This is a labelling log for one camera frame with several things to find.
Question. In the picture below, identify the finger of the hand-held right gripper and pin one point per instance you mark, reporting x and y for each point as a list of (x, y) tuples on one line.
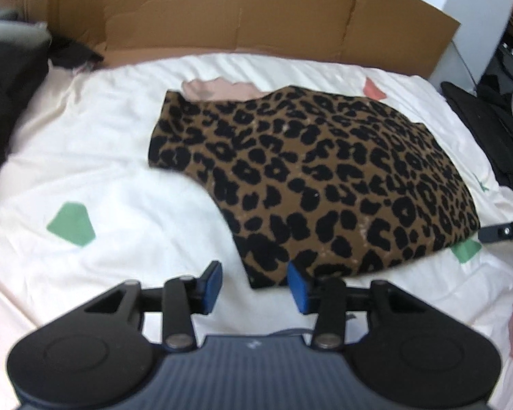
[(502, 231)]

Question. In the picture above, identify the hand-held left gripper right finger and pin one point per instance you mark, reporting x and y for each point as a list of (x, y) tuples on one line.
[(298, 288)]

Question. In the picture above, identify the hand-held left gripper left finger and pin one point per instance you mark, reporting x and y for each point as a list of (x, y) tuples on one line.
[(211, 286)]

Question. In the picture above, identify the leopard print knit garment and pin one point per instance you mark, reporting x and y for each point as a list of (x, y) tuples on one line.
[(325, 171)]

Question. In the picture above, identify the black folded pants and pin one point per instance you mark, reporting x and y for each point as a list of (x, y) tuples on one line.
[(487, 136)]

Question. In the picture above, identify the white printed bed sheet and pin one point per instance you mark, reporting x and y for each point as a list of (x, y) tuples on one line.
[(111, 145)]

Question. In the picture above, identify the black cloth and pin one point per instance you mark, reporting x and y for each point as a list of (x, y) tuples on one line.
[(75, 55)]

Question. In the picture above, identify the black fuzzy garment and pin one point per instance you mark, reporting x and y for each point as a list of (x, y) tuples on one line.
[(4, 106)]

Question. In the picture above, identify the flattened cardboard sheet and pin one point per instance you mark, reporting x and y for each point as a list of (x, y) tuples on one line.
[(239, 13)]

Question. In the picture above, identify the grey neck pillow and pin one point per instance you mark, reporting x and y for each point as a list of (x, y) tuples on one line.
[(8, 38)]

